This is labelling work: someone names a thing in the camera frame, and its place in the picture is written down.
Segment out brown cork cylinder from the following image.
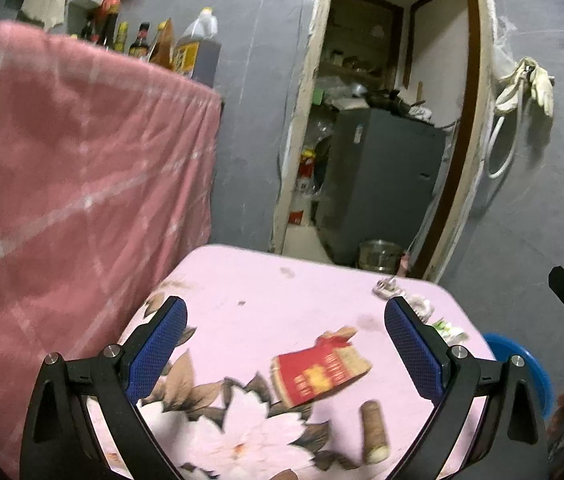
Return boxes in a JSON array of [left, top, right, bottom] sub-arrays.
[[360, 400, 390, 465]]

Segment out red noodle wrapper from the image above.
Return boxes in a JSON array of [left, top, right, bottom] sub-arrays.
[[271, 326, 372, 408]]

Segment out blue trash bucket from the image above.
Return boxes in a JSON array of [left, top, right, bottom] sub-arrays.
[[481, 331, 556, 421]]

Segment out crumpled white green wrapper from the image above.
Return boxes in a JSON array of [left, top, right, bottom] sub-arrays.
[[407, 295, 468, 346]]

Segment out steel pot on floor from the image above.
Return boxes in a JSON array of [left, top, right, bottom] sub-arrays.
[[358, 240, 404, 274]]

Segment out pink floral table cover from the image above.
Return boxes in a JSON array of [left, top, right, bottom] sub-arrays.
[[83, 244, 498, 480]]

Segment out pink plaid cloth cover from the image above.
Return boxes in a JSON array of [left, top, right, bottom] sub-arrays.
[[0, 21, 222, 478]]

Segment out dark soy sauce bottle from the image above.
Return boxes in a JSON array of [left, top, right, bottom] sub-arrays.
[[128, 22, 150, 58]]

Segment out large oil jug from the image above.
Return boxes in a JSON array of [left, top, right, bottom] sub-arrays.
[[174, 8, 221, 88]]

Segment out wooden door frame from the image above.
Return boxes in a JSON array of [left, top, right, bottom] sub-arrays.
[[272, 0, 495, 282]]

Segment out white gloves on wall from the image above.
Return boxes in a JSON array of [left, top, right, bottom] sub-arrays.
[[495, 56, 554, 118]]

